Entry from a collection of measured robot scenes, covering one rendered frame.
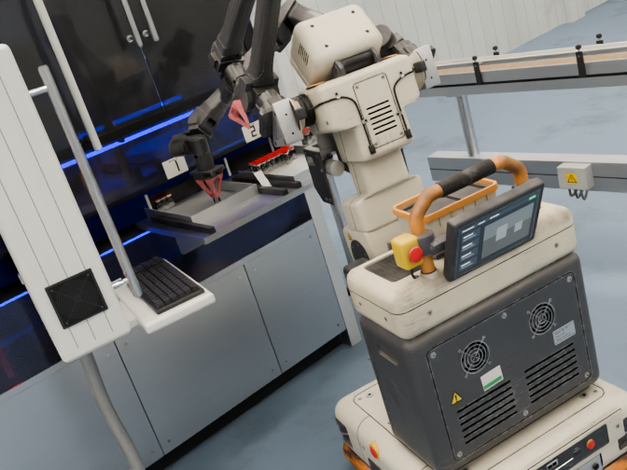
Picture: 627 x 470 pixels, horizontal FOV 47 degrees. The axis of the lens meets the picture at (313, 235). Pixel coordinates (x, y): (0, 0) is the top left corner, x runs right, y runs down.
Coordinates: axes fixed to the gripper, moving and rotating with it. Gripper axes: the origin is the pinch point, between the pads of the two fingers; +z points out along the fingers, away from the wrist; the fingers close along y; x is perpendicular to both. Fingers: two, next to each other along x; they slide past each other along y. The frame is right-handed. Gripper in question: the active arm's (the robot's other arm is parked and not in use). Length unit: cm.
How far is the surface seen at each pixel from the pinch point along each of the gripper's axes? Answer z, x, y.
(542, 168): 38, -113, -64
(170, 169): -8.5, -2.4, 20.3
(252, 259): 35.3, -20.5, 14.1
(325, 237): 42, -54, 5
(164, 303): 10, 49, -23
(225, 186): 3.6, -15.4, 10.8
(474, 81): 1, -117, -40
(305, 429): 92, 1, -9
